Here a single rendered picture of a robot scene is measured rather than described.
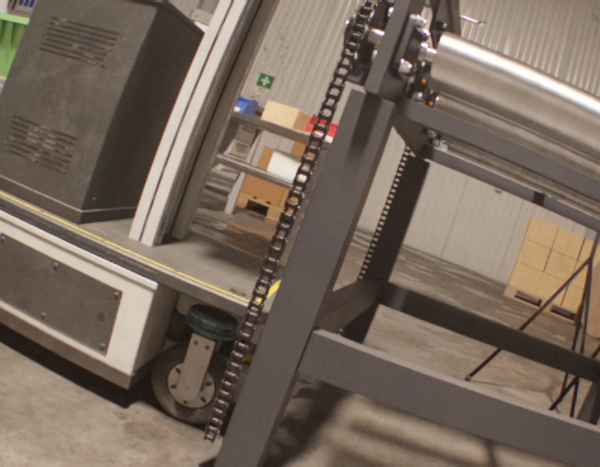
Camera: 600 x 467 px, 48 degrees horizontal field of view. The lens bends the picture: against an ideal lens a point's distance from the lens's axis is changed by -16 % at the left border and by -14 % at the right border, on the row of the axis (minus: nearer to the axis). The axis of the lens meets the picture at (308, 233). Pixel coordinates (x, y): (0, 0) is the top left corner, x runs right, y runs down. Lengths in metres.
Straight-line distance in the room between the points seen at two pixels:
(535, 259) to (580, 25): 4.98
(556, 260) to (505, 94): 7.97
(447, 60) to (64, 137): 0.82
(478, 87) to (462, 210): 10.64
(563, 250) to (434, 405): 7.95
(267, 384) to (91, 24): 0.85
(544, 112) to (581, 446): 0.61
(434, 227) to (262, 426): 10.65
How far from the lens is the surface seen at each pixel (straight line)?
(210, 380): 1.57
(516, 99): 1.27
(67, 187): 1.60
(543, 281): 9.20
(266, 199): 7.51
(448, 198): 11.90
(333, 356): 1.30
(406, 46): 1.28
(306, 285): 1.29
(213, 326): 1.51
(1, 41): 4.07
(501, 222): 11.91
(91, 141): 1.58
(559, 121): 1.28
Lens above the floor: 0.59
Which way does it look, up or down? 5 degrees down
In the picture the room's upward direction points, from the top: 20 degrees clockwise
